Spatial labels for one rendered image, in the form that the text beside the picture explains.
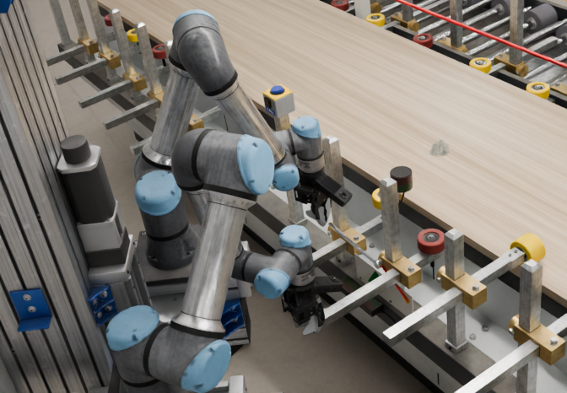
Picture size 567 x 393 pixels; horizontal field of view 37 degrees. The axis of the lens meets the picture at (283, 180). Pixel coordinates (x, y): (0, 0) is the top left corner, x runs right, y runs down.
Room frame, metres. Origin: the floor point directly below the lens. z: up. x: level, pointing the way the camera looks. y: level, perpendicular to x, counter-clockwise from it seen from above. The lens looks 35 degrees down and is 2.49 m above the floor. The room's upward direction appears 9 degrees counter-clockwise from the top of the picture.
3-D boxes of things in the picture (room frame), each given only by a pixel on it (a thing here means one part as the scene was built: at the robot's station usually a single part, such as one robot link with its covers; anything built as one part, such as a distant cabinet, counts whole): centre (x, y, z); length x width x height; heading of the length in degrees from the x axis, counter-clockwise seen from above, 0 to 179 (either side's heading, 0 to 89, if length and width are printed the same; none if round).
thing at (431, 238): (1.87, -0.39, 0.85); 0.08 x 0.08 x 0.11
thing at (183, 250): (1.83, 0.33, 1.09); 0.15 x 0.15 x 0.10
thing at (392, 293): (1.87, -0.24, 0.75); 0.26 x 0.01 x 0.10; 29
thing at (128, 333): (1.33, 0.36, 1.21); 0.13 x 0.12 x 0.14; 56
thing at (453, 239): (1.63, -0.40, 0.87); 0.04 x 0.04 x 0.48; 29
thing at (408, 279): (1.83, -0.29, 0.85); 0.14 x 0.06 x 0.05; 29
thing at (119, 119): (3.10, 0.48, 0.81); 0.44 x 0.03 x 0.04; 119
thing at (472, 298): (1.61, -0.41, 0.95); 0.14 x 0.06 x 0.05; 29
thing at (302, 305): (1.65, 0.00, 0.97); 0.09 x 0.08 x 0.12; 119
